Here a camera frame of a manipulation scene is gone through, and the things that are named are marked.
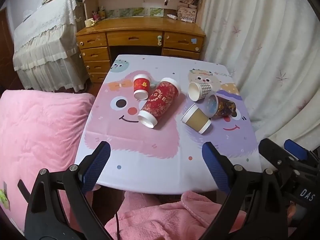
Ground brown sleeve paper cup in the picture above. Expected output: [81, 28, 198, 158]
[181, 103, 211, 134]

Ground tall red paper cup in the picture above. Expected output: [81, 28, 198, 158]
[138, 77, 181, 128]

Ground person's hand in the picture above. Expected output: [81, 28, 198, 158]
[287, 202, 307, 225]

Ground wooden desk with drawers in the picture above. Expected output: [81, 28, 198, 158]
[76, 0, 206, 83]

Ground small toy figurines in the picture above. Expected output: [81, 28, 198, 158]
[92, 6, 106, 22]

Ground white floral curtain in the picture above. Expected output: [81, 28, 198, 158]
[201, 0, 319, 150]

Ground black cable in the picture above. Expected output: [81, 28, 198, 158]
[114, 211, 121, 240]

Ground cartoon monster tablecloth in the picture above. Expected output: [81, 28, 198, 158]
[75, 55, 261, 194]

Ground small red paper cup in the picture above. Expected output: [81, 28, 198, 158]
[133, 74, 151, 100]

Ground pink fluffy blanket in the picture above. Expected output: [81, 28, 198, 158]
[0, 89, 247, 240]

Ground white tube on desk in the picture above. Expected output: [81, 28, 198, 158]
[167, 14, 177, 20]

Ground dark patterned plastic cup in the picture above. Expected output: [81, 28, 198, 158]
[204, 94, 236, 118]

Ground doodled cardboard box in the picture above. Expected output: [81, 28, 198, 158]
[177, 6, 197, 22]

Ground grey plaid paper cup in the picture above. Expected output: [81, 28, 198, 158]
[188, 82, 213, 102]

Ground white lace covered piano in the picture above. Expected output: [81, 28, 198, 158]
[12, 0, 88, 92]

